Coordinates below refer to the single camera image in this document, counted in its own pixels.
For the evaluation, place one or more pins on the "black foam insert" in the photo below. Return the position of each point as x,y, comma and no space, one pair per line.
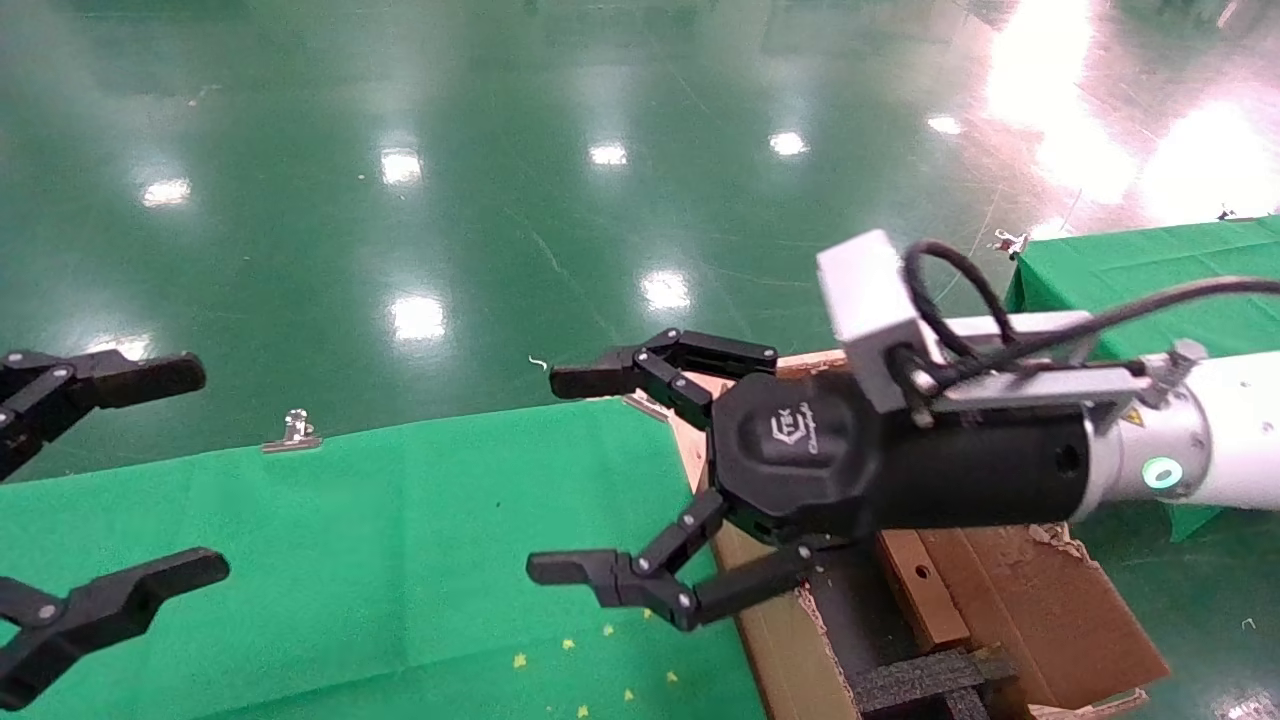
920,685

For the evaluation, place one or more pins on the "silver camera mount bracket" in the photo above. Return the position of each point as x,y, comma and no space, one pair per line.
1050,385

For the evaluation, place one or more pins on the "open brown cardboard carton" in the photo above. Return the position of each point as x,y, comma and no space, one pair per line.
1030,600

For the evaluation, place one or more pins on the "silver metal binder clip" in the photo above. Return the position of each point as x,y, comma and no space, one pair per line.
645,405
293,432
1010,243
1226,213

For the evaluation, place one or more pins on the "large green tablecloth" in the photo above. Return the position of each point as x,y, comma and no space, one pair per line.
350,520

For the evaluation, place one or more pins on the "green side table cloth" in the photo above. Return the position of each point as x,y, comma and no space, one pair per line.
1150,270

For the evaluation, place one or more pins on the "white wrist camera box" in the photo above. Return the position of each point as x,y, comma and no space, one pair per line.
870,290

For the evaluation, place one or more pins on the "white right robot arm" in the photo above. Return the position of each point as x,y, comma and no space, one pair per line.
1230,430

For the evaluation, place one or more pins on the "small brown cardboard box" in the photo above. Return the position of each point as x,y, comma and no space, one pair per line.
915,590

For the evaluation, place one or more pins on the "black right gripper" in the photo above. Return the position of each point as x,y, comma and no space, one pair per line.
800,450

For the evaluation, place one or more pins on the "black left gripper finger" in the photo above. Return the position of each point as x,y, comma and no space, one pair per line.
140,378
120,598

